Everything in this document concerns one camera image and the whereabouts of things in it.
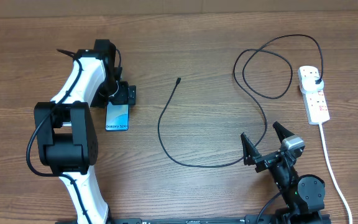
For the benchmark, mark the white power strip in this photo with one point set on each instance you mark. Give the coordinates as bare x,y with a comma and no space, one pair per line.
315,103

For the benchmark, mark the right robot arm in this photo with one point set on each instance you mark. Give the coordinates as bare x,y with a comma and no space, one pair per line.
300,199

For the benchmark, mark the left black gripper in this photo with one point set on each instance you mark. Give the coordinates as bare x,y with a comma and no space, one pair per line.
123,97

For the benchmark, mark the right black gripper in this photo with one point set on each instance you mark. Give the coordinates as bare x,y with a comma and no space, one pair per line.
252,155

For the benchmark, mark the white charger plug adapter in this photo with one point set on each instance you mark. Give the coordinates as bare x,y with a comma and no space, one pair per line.
310,85

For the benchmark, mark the Samsung Galaxy smartphone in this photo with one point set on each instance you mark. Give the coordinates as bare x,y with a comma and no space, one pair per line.
117,117

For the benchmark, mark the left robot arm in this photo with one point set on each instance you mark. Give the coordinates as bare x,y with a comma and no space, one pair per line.
64,129

